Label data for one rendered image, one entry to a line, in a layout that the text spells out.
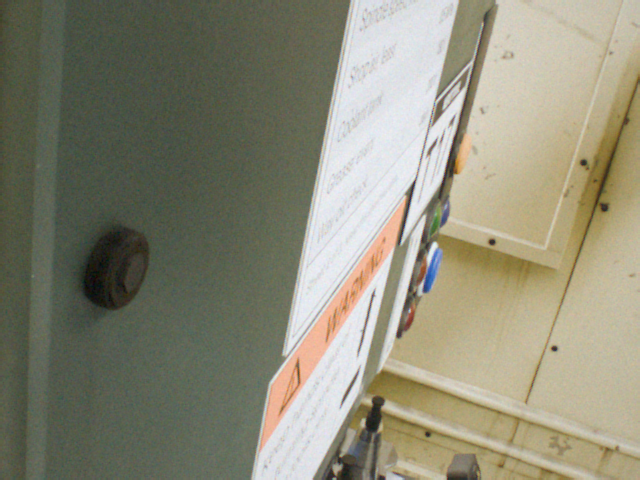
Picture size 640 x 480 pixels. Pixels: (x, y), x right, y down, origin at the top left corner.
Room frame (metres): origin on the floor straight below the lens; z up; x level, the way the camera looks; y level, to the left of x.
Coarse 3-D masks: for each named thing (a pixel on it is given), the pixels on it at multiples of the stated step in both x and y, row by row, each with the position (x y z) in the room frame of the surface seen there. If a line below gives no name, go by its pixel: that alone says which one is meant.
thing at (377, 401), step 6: (372, 396) 0.76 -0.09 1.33; (378, 396) 0.76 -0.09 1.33; (372, 402) 0.75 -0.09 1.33; (378, 402) 0.75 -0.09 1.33; (384, 402) 0.76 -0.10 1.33; (372, 408) 0.76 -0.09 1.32; (378, 408) 0.75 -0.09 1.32; (372, 414) 0.75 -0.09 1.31; (378, 414) 0.76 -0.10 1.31; (366, 420) 0.75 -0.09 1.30; (372, 420) 0.75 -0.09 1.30; (378, 420) 0.75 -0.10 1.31; (366, 426) 0.75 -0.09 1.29; (372, 426) 0.75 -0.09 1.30; (378, 426) 0.75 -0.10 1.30
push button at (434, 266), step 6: (438, 252) 0.48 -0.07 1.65; (432, 258) 0.47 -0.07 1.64; (438, 258) 0.48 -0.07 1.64; (432, 264) 0.47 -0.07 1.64; (438, 264) 0.48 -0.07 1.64; (432, 270) 0.47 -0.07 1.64; (438, 270) 0.48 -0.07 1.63; (426, 276) 0.47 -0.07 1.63; (432, 276) 0.47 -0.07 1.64; (426, 282) 0.47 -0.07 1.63; (432, 282) 0.47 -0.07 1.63; (426, 288) 0.47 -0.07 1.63
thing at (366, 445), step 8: (360, 424) 0.76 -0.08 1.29; (360, 432) 0.75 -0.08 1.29; (368, 432) 0.75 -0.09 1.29; (376, 432) 0.75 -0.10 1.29; (352, 440) 0.76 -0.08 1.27; (360, 440) 0.75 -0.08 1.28; (368, 440) 0.74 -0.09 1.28; (376, 440) 0.75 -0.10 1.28; (352, 448) 0.75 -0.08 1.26; (360, 448) 0.74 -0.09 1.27; (368, 448) 0.74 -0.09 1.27; (376, 448) 0.75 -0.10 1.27; (360, 456) 0.74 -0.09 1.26; (368, 456) 0.74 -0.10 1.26; (376, 456) 0.75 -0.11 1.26; (360, 464) 0.74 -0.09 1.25; (368, 464) 0.74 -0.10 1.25; (376, 464) 0.75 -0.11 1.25; (352, 472) 0.74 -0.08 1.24; (360, 472) 0.74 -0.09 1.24; (368, 472) 0.74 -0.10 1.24; (376, 472) 0.75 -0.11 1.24
